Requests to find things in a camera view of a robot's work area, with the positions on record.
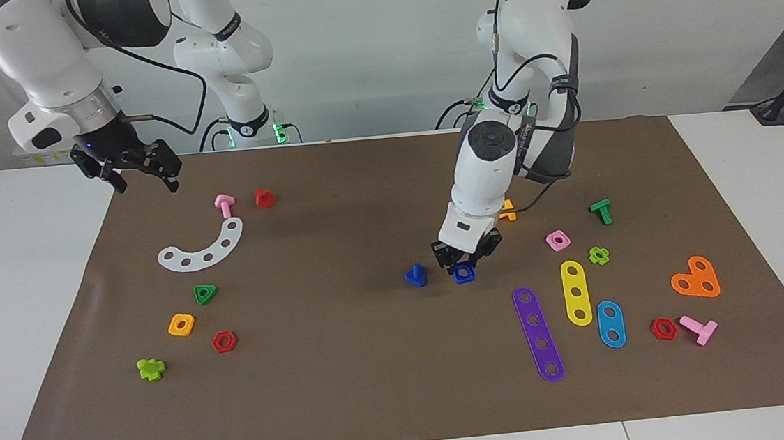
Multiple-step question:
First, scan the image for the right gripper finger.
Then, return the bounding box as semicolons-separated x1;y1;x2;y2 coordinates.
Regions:
70;146;128;198
144;137;186;195

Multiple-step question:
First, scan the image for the green plastic screw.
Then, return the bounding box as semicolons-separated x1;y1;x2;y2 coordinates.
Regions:
589;199;614;227

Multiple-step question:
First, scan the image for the orange square plastic nut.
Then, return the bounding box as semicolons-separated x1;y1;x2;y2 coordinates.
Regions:
167;312;197;338

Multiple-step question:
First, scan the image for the lime green cross screw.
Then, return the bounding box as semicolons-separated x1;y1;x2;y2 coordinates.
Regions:
136;357;167;384

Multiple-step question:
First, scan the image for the white cardboard box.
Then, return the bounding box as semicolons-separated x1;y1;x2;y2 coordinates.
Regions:
15;147;77;169

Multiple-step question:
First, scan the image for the purple four-hole strip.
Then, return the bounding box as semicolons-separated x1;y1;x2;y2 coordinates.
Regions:
511;284;566;386

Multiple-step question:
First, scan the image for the yellow three-hole strip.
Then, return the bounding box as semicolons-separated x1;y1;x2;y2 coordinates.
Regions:
560;259;595;328

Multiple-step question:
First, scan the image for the white curved perforated strip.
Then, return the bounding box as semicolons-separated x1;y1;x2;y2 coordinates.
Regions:
154;216;248;275

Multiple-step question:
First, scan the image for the brown table mat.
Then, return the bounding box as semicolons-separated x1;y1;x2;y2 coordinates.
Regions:
0;104;784;440

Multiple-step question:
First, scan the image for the blue two-hole strip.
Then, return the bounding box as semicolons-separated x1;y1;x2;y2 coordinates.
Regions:
596;299;628;351

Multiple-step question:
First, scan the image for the orange heart-shaped plate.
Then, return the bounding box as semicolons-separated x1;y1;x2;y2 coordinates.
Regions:
669;254;722;301

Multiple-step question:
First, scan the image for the black base cable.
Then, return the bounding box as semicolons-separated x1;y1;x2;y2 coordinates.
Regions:
197;116;233;153
433;96;490;131

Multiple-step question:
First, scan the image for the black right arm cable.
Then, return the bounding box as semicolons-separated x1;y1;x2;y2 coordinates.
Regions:
67;0;212;144

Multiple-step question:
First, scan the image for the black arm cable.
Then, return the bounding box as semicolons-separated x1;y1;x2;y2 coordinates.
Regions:
483;0;591;215
67;0;212;144

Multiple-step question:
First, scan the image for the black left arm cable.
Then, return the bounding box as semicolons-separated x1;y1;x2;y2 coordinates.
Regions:
483;0;591;215

